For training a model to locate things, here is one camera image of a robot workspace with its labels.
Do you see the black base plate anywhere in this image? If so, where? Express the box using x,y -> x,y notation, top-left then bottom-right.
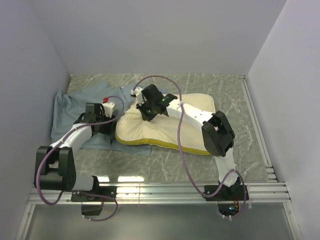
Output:
203,184 -> 249,202
71,186 -> 117,203

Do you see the aluminium front rail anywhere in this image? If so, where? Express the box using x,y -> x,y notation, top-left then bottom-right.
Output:
26,181 -> 292,206

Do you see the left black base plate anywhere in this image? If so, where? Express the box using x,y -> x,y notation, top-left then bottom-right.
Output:
71,186 -> 117,203

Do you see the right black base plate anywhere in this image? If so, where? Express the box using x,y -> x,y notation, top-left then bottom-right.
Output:
203,184 -> 249,202

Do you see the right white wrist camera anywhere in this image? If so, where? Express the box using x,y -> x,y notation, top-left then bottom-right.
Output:
130,87 -> 145,105

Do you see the blue fabric pillowcase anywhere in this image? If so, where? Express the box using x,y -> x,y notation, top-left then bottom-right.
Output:
51,81 -> 152,157

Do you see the purple cable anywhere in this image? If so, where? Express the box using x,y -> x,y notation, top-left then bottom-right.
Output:
36,95 -> 125,222
132,75 -> 247,221

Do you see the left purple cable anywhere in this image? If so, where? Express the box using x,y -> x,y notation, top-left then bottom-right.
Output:
36,95 -> 125,222

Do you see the right controller board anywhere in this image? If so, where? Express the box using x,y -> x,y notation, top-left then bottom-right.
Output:
217,202 -> 240,217

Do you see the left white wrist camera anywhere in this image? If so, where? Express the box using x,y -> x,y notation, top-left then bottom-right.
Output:
102,97 -> 116,118

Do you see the cream pillow yellow edge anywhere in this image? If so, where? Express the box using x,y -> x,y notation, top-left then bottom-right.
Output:
115,99 -> 210,156

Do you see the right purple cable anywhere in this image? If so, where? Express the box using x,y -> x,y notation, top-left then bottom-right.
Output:
132,75 -> 247,221

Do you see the left black controller box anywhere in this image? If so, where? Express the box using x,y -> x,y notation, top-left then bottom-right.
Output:
80,203 -> 104,216

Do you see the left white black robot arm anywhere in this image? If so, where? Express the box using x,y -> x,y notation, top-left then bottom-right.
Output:
34,102 -> 116,201

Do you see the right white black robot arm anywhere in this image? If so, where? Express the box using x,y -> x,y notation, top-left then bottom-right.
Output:
130,84 -> 241,200

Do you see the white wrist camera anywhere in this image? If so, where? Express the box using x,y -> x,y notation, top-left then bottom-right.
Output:
130,87 -> 145,105
102,97 -> 116,118

